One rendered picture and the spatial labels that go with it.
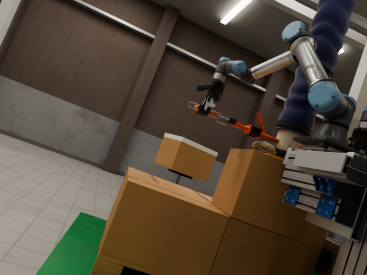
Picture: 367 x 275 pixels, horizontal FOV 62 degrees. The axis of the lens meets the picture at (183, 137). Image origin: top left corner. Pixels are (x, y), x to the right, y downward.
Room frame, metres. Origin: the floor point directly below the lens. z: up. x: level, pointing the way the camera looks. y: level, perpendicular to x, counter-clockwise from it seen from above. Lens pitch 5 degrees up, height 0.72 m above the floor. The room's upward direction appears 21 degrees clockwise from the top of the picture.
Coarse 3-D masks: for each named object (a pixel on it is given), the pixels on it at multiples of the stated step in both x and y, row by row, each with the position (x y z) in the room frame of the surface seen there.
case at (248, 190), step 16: (240, 160) 1.84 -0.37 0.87; (256, 160) 1.71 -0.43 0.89; (272, 160) 1.72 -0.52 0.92; (224, 176) 2.01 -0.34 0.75; (240, 176) 1.76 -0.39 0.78; (256, 176) 1.71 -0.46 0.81; (272, 176) 1.73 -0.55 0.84; (224, 192) 1.91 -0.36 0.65; (240, 192) 1.70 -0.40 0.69; (256, 192) 1.72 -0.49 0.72; (272, 192) 1.73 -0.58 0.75; (224, 208) 1.82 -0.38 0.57; (240, 208) 1.71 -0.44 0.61; (256, 208) 1.72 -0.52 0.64; (272, 208) 1.74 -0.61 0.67; (288, 208) 1.75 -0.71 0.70; (256, 224) 1.73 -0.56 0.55; (272, 224) 1.74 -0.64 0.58; (288, 224) 1.76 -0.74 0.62; (304, 224) 1.78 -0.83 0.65; (304, 240) 1.78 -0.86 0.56; (320, 240) 1.80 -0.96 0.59
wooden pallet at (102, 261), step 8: (104, 232) 1.99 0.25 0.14; (104, 256) 1.62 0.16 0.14; (96, 264) 1.61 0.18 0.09; (104, 264) 1.62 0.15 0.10; (112, 264) 1.63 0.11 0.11; (120, 264) 1.63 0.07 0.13; (128, 264) 1.64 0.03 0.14; (96, 272) 1.62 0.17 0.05; (104, 272) 1.62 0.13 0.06; (112, 272) 1.63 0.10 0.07; (120, 272) 1.64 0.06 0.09; (152, 272) 1.66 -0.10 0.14
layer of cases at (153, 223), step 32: (128, 192) 1.62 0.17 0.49; (160, 192) 1.64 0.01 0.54; (192, 192) 2.43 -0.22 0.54; (128, 224) 1.63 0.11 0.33; (160, 224) 1.65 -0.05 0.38; (192, 224) 1.68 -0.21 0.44; (224, 224) 1.71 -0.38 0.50; (128, 256) 1.64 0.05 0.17; (160, 256) 1.66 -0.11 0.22; (192, 256) 1.69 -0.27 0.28; (224, 256) 1.72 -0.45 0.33; (256, 256) 1.74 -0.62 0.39; (288, 256) 1.77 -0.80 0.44
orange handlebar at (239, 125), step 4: (196, 108) 1.82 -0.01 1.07; (212, 112) 1.83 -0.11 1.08; (216, 116) 1.83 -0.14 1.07; (232, 124) 1.89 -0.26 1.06; (236, 124) 1.85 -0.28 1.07; (240, 124) 1.85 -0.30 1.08; (240, 128) 1.87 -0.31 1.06; (244, 128) 1.86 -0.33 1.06; (248, 128) 1.86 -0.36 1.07; (264, 136) 1.88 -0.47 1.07; (268, 136) 1.88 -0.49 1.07; (272, 140) 1.90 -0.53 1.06; (276, 140) 1.89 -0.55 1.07; (300, 148) 1.84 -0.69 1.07
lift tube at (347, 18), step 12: (324, 0) 1.90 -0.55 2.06; (336, 0) 1.84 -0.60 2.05; (348, 0) 1.83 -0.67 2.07; (324, 12) 1.86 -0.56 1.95; (336, 12) 1.82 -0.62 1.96; (312, 24) 1.93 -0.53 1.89; (324, 24) 1.84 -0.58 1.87; (336, 24) 1.83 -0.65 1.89; (348, 24) 1.87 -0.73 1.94; (336, 36) 1.83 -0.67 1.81; (324, 48) 1.83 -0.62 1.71; (336, 48) 1.85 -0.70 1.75; (324, 60) 1.83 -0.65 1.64; (336, 60) 1.86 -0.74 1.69
